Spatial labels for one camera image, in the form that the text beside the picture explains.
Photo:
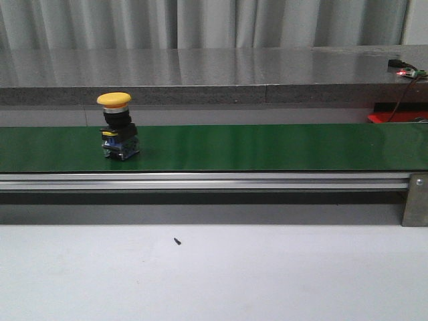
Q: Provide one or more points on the green conveyor belt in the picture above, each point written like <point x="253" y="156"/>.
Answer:
<point x="275" y="147"/>

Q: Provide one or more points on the grey stone shelf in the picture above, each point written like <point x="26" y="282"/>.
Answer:
<point x="66" y="77"/>

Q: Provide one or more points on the red plastic tray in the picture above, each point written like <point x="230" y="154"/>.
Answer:
<point x="383" y="117"/>

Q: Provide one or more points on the black usb plug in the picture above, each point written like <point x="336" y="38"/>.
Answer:
<point x="396" y="64"/>

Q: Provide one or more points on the small green circuit board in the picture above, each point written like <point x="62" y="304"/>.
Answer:
<point x="412" y="73"/>

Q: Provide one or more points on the grey curtain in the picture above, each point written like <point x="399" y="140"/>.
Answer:
<point x="199" y="24"/>

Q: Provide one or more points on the aluminium conveyor rail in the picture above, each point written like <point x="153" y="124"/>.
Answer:
<point x="203" y="181"/>

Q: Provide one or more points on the steel conveyor bracket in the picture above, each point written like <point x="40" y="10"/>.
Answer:
<point x="416" y="211"/>

